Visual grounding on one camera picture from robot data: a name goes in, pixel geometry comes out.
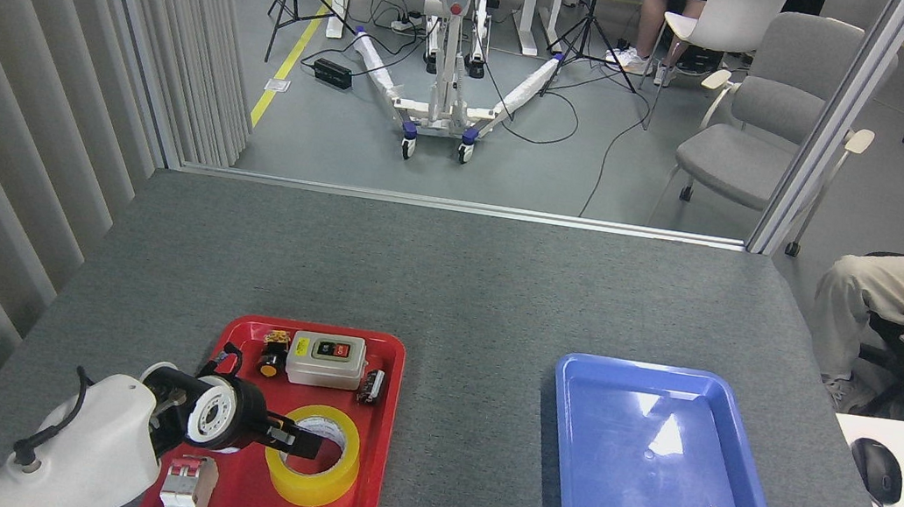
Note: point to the white red circuit breaker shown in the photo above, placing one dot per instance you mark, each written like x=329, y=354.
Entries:
x=188, y=495

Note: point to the silver frame rail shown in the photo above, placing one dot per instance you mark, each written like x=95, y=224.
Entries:
x=459, y=205

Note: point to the person in background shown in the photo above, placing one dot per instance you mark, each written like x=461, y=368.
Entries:
x=654, y=8

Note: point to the small black electrical component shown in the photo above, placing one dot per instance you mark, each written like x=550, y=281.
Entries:
x=371, y=386

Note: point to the white power strip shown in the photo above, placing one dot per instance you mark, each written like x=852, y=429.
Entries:
x=405, y=24

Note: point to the white floor plate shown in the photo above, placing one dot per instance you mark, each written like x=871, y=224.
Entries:
x=277, y=85

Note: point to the white plastic chair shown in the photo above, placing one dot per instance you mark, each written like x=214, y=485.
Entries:
x=729, y=14

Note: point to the silver frame post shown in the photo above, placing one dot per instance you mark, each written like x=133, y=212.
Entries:
x=833, y=121

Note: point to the grey padded chair with armrests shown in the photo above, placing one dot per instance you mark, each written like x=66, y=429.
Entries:
x=749, y=154

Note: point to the yellow tape roll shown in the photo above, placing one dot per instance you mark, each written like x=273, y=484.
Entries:
x=309, y=485

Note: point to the grey push button switch box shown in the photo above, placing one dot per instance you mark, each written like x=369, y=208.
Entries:
x=325, y=368

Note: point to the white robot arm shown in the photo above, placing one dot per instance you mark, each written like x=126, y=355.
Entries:
x=108, y=435

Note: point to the black yellow push button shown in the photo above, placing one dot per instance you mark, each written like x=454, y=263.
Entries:
x=270, y=362

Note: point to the black power adapter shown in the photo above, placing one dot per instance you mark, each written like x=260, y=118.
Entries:
x=332, y=74

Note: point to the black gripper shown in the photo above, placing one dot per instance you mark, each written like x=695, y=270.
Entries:
x=254, y=418

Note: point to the white wheeled stand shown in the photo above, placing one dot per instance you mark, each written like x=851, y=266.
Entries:
x=447, y=67

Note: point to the black computer mouse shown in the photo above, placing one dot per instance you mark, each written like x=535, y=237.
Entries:
x=877, y=471

